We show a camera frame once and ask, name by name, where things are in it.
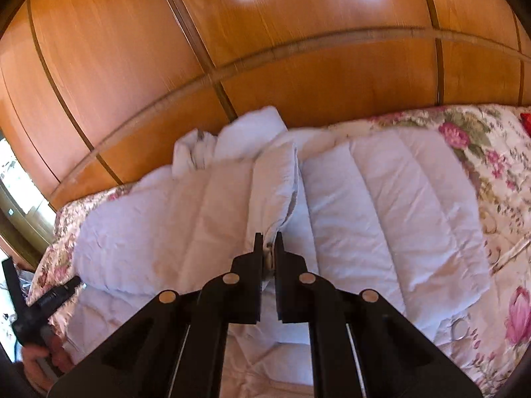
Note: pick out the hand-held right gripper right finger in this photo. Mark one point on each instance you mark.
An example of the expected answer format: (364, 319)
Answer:
(291, 275)

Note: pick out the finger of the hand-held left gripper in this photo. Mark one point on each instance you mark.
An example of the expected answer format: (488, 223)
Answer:
(12, 286)
(58, 292)

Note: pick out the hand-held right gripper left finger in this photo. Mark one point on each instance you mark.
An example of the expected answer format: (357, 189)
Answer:
(248, 275)

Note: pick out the white quilt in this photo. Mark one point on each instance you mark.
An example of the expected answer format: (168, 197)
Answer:
(373, 199)

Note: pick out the person's left hand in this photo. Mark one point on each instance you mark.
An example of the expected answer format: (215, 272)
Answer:
(49, 365)

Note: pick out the glass panel door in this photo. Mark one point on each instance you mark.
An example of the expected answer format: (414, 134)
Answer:
(23, 186)

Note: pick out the floral bedspread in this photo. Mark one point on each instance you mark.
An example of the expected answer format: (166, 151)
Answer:
(498, 199)

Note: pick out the colourful checked pillow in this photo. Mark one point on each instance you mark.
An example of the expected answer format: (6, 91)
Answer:
(527, 123)

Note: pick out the wooden headboard wall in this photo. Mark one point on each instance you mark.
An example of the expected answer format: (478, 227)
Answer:
(124, 70)

